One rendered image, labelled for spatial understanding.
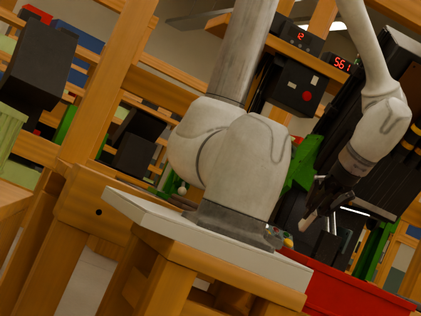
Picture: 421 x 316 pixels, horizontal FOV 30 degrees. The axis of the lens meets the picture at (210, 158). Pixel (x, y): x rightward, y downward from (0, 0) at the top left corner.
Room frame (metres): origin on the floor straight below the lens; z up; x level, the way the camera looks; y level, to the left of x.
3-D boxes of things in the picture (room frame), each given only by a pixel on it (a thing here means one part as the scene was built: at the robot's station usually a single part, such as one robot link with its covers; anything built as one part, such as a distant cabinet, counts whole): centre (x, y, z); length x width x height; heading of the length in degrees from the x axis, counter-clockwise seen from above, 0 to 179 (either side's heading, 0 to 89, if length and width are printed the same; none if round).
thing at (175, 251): (1.74, -0.10, 0.83); 0.32 x 0.32 x 0.04; 19
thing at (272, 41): (2.78, -0.26, 1.52); 0.90 x 0.25 x 0.04; 106
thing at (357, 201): (2.45, -0.44, 1.11); 0.39 x 0.16 x 0.03; 16
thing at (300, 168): (2.45, -0.28, 1.17); 0.13 x 0.12 x 0.20; 106
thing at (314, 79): (2.70, -0.17, 1.42); 0.17 x 0.12 x 0.15; 106
